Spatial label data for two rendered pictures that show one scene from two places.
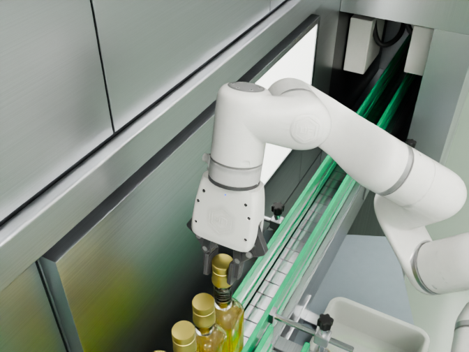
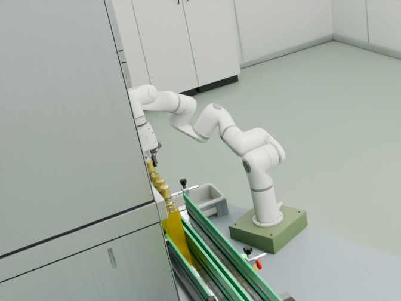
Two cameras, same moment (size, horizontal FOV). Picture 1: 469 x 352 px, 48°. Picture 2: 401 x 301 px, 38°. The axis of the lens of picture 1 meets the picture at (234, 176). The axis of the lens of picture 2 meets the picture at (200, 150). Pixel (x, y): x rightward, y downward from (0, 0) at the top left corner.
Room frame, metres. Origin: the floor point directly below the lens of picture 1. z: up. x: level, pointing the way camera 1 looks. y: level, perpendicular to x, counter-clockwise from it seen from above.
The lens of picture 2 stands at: (-0.98, 1.33, 2.13)
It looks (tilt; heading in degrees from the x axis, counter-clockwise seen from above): 25 degrees down; 314
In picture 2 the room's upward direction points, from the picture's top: 11 degrees counter-clockwise
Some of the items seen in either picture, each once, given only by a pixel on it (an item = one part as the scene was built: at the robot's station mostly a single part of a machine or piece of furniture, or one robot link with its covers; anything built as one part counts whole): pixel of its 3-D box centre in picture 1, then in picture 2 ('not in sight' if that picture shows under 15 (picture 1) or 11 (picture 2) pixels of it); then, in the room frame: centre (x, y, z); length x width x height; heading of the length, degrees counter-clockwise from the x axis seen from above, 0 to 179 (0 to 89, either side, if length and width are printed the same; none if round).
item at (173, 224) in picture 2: not in sight; (173, 227); (0.40, 0.10, 0.99); 0.06 x 0.06 x 0.21; 63
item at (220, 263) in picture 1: (222, 270); (150, 166); (0.55, 0.02, 1.17); 0.04 x 0.04 x 0.04
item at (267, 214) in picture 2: not in sight; (267, 200); (0.27, -0.30, 0.89); 0.16 x 0.13 x 0.15; 90
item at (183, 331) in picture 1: (183, 339); (161, 185); (0.45, 0.07, 1.14); 0.04 x 0.04 x 0.04
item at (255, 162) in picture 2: not in sight; (260, 167); (0.27, -0.30, 1.05); 0.13 x 0.10 x 0.16; 67
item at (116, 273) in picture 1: (225, 170); not in sight; (0.84, 0.02, 1.15); 0.90 x 0.03 x 0.34; 152
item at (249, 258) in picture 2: not in sight; (256, 261); (0.04, 0.10, 0.94); 0.07 x 0.04 x 0.13; 62
